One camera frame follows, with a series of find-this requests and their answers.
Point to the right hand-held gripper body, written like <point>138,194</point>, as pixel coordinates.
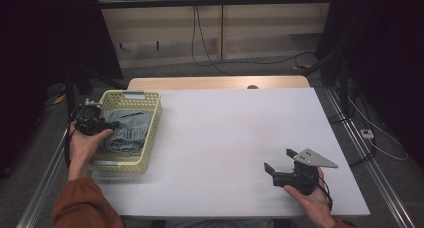
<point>311,158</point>

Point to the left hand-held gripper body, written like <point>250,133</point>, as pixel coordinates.
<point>88,119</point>

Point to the light blue jeans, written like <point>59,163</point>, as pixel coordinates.
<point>131,128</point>

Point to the pale yellow plastic basket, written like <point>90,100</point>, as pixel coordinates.
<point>151,134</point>

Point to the person's left hand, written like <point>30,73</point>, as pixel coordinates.
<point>81,148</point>

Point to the person's right hand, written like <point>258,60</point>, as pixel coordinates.
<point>313,208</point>

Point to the black metal stand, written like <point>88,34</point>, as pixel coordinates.
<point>70,91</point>

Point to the white table mat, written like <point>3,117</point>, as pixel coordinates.
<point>233,138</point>

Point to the white power strip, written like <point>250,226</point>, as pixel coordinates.
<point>367,133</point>

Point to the dark table grommet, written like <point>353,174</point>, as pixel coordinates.
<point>252,87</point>

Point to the dark curtain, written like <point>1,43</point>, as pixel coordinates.
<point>40,38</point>
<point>383,38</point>

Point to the wooden table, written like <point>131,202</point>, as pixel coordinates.
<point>200,82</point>

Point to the black horizontal bar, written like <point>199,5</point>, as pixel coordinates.
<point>213,2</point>

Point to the aluminium floor rail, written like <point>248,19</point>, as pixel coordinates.
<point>373,168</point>
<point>43,184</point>

